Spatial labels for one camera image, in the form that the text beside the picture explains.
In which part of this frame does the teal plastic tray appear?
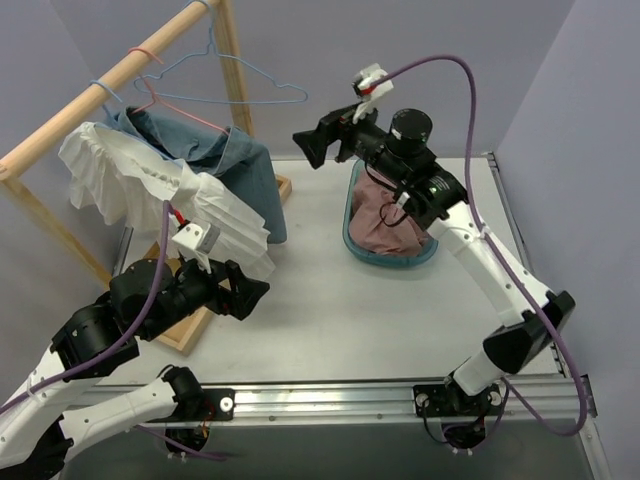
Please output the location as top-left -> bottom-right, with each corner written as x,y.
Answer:
342,160 -> 438,269

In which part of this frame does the pink wire hanger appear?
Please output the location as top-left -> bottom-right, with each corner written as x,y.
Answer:
127,47 -> 229,136

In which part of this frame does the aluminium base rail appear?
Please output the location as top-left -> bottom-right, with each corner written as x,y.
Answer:
69,382 -> 599,426

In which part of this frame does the blue denim skirt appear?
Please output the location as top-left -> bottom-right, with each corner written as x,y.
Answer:
111,106 -> 287,244

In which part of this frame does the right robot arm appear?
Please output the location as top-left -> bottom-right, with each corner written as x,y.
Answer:
292,105 -> 576,413

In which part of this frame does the wooden clothes rack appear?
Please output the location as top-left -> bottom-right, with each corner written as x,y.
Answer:
0,0 -> 294,357

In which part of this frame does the blue wire hanger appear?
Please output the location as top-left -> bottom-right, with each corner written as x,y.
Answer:
133,1 -> 309,106
89,78 -> 124,121

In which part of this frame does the blue wire hanger front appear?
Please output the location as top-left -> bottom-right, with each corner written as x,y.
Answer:
133,1 -> 309,106

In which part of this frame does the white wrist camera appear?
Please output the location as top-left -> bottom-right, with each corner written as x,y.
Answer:
171,222 -> 220,274
352,63 -> 394,124

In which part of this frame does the white ruffled skirt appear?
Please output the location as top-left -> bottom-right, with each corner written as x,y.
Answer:
58,122 -> 275,280

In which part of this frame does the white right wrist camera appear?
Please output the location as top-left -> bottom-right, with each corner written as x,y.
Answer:
352,63 -> 394,124

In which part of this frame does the pink ruffled skirt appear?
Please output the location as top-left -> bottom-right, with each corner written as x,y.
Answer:
347,171 -> 429,257

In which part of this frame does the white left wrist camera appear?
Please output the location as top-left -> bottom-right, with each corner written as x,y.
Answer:
171,222 -> 220,274

